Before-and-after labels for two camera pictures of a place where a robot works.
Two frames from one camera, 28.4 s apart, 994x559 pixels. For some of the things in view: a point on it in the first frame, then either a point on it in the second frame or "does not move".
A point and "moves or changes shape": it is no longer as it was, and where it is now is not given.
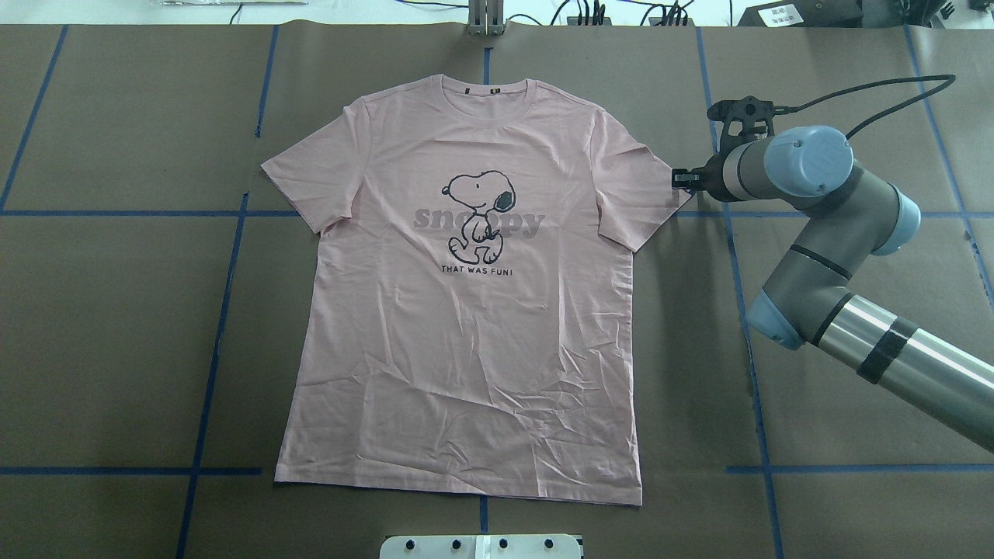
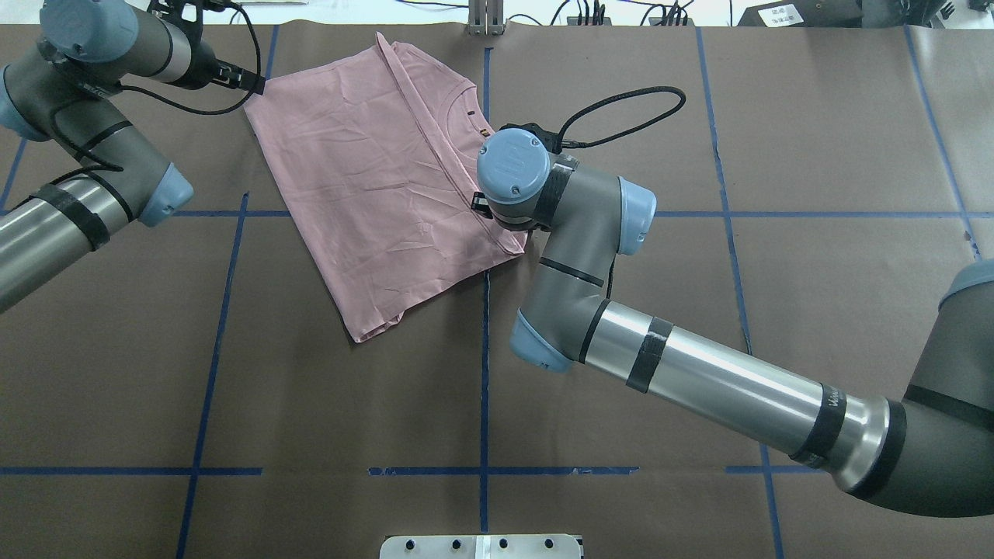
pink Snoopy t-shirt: [466, 324] moves or changes shape
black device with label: [804, 13] does not move
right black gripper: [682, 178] -> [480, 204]
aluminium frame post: [485, 18] does not move
